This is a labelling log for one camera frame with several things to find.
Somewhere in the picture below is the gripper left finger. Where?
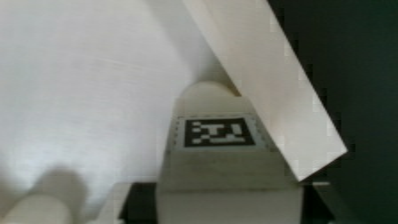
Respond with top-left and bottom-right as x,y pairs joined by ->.
95,182 -> 159,224

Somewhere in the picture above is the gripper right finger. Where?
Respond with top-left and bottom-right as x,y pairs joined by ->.
301,179 -> 363,224

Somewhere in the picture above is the white table leg with tag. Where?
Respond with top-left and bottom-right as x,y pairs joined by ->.
157,82 -> 305,224

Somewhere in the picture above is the white square table top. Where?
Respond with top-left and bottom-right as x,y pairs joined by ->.
0,0 -> 347,223

